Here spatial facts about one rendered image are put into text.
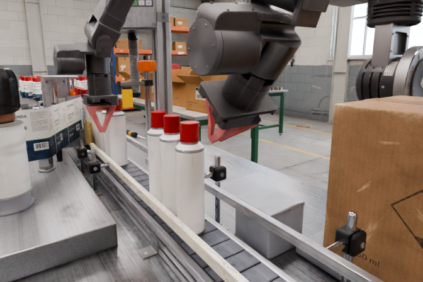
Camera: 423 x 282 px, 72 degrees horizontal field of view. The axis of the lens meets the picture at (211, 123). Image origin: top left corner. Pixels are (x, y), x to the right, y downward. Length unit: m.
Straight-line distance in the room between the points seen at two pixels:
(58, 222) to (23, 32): 7.79
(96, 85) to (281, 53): 0.55
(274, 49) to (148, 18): 0.64
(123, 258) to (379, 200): 0.45
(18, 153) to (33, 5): 7.75
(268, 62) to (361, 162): 0.24
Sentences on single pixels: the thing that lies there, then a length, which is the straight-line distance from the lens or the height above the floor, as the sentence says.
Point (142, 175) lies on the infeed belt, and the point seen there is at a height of 0.88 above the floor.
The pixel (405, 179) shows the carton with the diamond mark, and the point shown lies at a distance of 0.49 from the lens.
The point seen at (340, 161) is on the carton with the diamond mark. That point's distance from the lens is 0.52.
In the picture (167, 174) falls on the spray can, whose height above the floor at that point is 0.97.
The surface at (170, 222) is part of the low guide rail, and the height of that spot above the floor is 0.91.
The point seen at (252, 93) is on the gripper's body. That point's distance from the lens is 0.37.
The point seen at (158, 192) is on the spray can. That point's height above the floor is 0.91.
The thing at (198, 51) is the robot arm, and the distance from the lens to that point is 0.31.
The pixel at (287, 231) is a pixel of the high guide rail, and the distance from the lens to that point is 0.43.
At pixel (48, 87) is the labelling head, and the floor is 1.10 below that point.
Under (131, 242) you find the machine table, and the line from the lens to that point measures 0.66.
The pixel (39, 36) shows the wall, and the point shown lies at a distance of 8.33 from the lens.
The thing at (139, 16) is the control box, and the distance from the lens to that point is 0.94.
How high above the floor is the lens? 1.18
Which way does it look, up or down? 11 degrees down
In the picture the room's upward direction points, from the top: straight up
